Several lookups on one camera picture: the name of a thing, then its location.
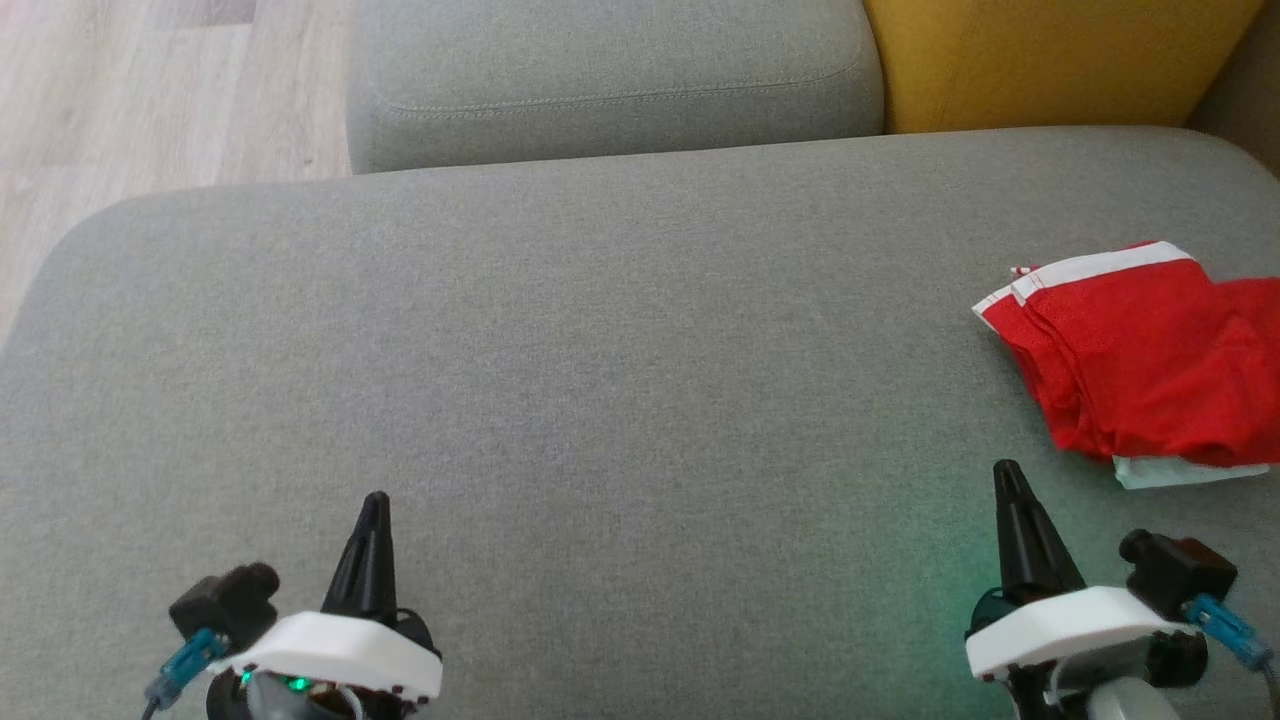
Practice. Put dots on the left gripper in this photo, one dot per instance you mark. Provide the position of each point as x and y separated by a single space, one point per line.
340 655

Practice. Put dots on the yellow sofa cushion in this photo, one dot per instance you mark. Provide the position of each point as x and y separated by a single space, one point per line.
1050 60

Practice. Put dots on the red shorts with white trim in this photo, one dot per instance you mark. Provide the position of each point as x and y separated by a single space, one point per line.
1120 350

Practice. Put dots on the dark grey sofa cushion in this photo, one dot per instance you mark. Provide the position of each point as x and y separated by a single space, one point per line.
1250 110

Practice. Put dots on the red jersey with black lettering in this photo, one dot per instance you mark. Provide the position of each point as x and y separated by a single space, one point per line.
1262 330

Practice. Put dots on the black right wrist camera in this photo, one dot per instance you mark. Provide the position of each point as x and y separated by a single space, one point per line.
1180 575

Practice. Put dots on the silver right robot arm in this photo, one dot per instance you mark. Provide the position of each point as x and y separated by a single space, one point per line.
1130 705

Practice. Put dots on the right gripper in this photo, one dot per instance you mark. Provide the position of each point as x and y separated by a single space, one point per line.
1070 630

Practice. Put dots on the large grey sofa seat cushion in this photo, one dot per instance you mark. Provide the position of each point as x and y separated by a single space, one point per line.
650 400

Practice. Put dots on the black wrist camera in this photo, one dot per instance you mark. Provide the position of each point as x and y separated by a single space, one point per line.
1180 575
225 600

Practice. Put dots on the small grey sofa cushion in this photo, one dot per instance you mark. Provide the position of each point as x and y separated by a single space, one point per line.
600 80

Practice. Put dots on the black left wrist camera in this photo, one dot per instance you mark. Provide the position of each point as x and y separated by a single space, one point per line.
225 600

